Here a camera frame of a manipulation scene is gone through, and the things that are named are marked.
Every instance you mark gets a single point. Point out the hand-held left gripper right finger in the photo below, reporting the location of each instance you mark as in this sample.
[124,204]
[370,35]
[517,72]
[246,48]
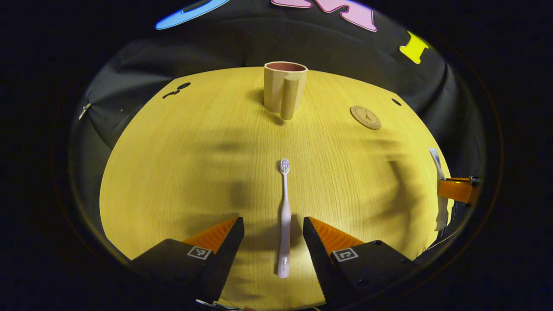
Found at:
[322,259]

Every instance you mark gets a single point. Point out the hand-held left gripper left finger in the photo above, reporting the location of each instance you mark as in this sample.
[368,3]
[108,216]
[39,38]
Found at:
[222,259]

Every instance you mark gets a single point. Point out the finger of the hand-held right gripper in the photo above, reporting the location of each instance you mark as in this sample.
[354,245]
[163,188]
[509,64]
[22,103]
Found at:
[458,189]

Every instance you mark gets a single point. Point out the white toothpaste tube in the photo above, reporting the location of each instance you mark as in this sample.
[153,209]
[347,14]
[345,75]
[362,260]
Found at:
[441,211]

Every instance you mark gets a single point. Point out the pale pink toothbrush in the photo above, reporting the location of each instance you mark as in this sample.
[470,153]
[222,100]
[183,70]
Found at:
[284,220]

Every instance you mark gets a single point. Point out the round cork coaster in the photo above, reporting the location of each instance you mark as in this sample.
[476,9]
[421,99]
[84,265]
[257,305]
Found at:
[366,117]

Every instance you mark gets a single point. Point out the wooden desktop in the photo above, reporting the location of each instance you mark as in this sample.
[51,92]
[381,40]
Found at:
[194,172]

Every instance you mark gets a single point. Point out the round black desk grommet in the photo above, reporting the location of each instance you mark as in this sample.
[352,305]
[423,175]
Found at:
[396,102]

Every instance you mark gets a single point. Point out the small metal backdrop clip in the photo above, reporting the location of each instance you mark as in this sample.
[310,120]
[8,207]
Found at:
[84,111]

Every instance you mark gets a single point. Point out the black backdrop cloth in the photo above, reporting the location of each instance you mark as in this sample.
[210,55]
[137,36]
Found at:
[242,43]

